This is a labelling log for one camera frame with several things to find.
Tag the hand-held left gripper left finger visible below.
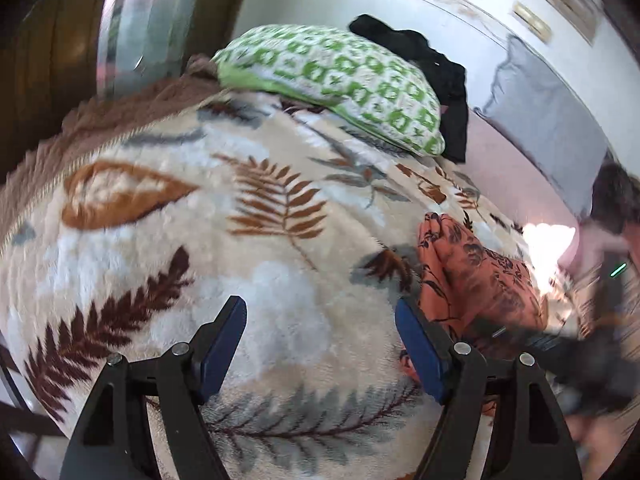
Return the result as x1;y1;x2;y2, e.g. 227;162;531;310
59;295;249;480

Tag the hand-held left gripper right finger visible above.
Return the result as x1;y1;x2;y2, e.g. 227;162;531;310
394;296;583;480

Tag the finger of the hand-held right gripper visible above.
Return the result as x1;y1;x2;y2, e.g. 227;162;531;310
470;317;558;358

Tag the orange floral garment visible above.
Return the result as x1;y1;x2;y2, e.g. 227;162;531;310
399;212;551;418

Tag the person's right forearm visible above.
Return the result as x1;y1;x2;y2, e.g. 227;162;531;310
567;405;628;468

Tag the cream leaf-print blanket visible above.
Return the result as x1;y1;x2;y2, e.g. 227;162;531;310
0;87;591;480

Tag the dark brown fuzzy cushion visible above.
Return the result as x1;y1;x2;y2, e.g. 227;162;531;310
590;162;640;236

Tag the pink bed sheet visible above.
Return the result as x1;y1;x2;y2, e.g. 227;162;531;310
462;107;632;273

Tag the grey pillow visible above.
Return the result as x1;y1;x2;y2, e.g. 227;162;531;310
474;35;608;218

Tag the brown plush blanket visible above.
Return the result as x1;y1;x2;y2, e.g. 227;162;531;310
0;55;228;228

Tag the black cloth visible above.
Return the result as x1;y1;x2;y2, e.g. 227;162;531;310
348;14;469;164

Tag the green checkered pillow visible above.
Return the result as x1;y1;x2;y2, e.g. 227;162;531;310
212;24;447;157

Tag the wooden wardrobe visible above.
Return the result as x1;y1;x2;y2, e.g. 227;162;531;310
0;0;113;178

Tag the small wall frame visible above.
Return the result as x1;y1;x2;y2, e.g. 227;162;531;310
512;2;554;42

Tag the silver metal frame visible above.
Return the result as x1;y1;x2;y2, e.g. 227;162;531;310
96;0;208;103

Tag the large wall frame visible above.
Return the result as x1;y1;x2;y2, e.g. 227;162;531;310
534;0;602;45

